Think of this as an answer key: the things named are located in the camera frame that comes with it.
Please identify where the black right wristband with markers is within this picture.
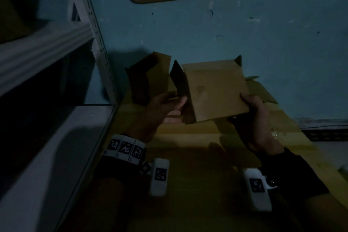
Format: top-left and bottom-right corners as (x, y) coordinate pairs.
(257, 146), (331, 200)

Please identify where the person's left forearm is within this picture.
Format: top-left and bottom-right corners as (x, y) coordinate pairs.
(57, 177), (142, 232)

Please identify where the brown cardboard box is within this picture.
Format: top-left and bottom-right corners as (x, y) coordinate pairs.
(169, 55), (251, 125)
(244, 75), (280, 105)
(124, 51), (172, 107)

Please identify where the person's right forearm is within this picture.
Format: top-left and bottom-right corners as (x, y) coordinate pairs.
(304, 191), (348, 232)

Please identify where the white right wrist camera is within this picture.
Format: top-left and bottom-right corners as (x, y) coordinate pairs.
(242, 167), (278, 213)

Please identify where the person's right hand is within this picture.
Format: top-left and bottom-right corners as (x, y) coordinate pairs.
(228, 92), (285, 157)

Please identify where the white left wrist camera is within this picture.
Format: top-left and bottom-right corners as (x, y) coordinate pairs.
(149, 157), (171, 197)

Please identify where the black patterned strip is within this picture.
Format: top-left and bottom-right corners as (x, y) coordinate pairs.
(295, 117), (348, 143)

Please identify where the person's left hand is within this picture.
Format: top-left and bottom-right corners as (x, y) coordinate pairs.
(130, 91), (189, 145)

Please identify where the black left wristband with markers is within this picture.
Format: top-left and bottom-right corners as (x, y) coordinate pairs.
(96, 133), (152, 178)

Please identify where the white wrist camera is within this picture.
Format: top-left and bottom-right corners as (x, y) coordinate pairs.
(242, 167), (278, 213)
(149, 157), (171, 197)

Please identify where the white metal shelf rack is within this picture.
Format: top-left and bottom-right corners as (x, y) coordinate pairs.
(0, 0), (119, 232)

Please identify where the black wristband with markers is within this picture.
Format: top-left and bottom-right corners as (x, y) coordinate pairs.
(96, 133), (152, 178)
(257, 146), (331, 200)

